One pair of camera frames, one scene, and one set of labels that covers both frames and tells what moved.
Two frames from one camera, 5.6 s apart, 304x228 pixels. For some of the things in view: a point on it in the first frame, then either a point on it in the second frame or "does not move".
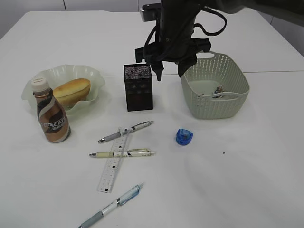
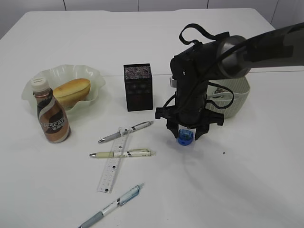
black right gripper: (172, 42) -> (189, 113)
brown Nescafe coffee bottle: (53, 118) does not move
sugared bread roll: (68, 93) does not move
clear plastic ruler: (109, 176) does not move
